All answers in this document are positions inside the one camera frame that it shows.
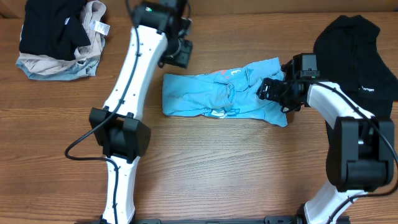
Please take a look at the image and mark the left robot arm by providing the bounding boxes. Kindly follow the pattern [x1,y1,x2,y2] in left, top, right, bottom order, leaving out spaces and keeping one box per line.
[89,0,193,223]

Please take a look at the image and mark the black garment on pile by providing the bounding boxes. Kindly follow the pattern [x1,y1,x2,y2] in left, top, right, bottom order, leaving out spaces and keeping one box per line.
[19,0,90,61]

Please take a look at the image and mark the light blue printed t-shirt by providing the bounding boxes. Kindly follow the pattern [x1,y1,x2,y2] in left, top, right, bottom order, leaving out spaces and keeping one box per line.
[162,57,287,127]

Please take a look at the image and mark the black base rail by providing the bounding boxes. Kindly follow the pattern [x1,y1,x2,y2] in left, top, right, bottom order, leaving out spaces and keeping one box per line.
[131,216,304,224]

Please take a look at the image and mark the light blue denim garment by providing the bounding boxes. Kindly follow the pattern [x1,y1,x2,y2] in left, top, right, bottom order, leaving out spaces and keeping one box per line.
[16,57,100,81]

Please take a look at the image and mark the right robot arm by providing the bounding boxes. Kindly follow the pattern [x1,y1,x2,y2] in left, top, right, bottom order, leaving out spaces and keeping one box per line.
[257,54,397,224]

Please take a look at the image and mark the beige folded pants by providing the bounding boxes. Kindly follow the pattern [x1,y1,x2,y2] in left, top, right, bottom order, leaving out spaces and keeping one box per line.
[17,1,109,75]

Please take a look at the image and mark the black shirt on right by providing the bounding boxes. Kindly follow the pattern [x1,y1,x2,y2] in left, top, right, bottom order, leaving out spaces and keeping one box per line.
[313,15,397,118]

